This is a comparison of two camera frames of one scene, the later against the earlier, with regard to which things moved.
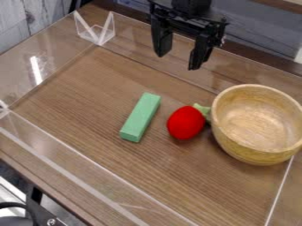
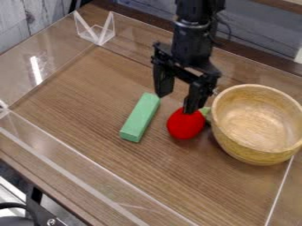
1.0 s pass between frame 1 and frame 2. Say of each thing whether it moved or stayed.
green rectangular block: stayed
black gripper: moved
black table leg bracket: stayed
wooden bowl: stayed
